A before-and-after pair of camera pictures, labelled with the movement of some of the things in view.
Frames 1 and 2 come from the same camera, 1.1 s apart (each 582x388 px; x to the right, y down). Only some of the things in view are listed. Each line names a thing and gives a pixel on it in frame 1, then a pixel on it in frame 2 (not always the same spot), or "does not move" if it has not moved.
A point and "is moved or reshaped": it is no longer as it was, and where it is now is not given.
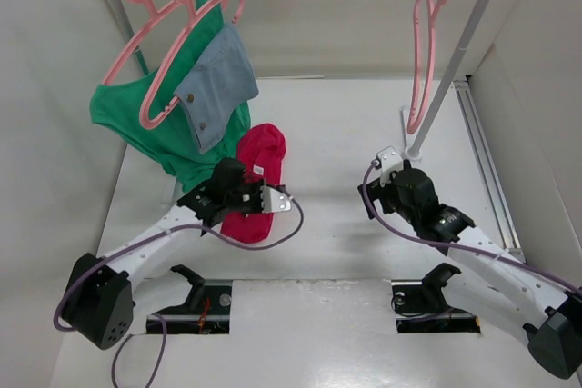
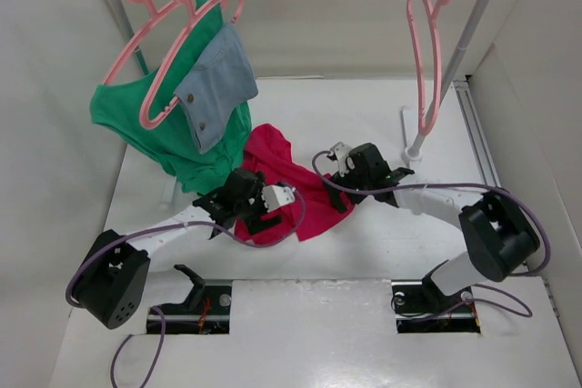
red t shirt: (261, 149) is moved or reshaped
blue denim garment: (225, 82) does not move
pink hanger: (415, 110) → (425, 128)
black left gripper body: (246, 199) → (253, 206)
